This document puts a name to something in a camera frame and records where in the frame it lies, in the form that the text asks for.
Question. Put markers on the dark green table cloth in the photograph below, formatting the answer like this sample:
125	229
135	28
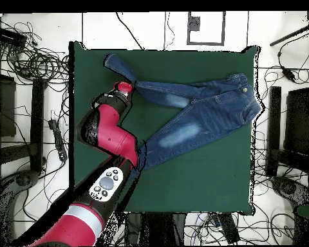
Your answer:
208	180

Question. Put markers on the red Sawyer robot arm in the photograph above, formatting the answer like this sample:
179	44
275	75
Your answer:
110	133

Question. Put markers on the black power adapter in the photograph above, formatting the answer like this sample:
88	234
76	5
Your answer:
288	74

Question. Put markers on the black tripod leg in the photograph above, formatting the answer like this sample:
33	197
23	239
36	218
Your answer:
285	38

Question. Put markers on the black power strip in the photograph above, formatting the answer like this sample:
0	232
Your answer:
229	229
58	139

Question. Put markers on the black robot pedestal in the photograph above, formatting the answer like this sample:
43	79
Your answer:
157	229

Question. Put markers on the grey square frame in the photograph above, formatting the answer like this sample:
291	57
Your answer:
206	43

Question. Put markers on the dark square case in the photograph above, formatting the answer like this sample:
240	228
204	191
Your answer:
298	121
5	108

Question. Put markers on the black flat box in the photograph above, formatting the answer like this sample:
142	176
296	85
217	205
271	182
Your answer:
7	34

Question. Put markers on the black stand bar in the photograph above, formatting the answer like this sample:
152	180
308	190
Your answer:
37	123
275	115

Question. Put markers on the grey wheeled stand leg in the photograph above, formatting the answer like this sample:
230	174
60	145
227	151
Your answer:
23	180
288	187

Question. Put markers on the blue denim jeans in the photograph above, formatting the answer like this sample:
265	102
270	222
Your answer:
216	110

